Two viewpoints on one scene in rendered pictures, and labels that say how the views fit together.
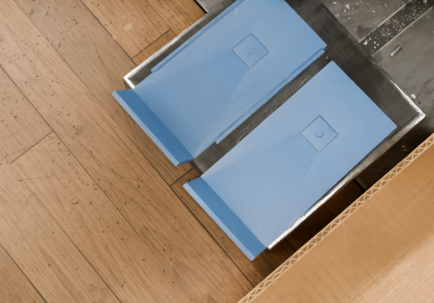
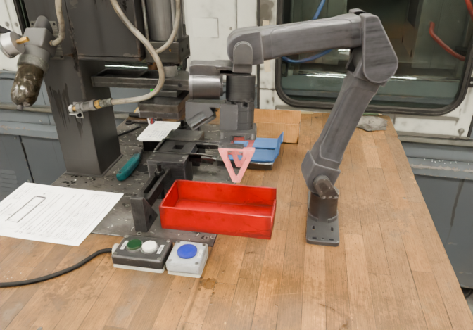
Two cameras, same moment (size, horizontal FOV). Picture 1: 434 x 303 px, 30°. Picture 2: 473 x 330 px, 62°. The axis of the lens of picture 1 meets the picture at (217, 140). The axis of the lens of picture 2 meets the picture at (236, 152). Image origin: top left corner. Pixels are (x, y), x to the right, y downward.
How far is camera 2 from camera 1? 1.16 m
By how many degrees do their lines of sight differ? 70
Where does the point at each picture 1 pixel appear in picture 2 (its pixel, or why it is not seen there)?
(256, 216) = (274, 141)
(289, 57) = not seen: hidden behind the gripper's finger
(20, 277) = not seen: hidden behind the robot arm
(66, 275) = not seen: hidden behind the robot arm
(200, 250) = (288, 150)
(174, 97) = (266, 156)
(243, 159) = (266, 146)
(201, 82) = (258, 155)
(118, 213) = (295, 159)
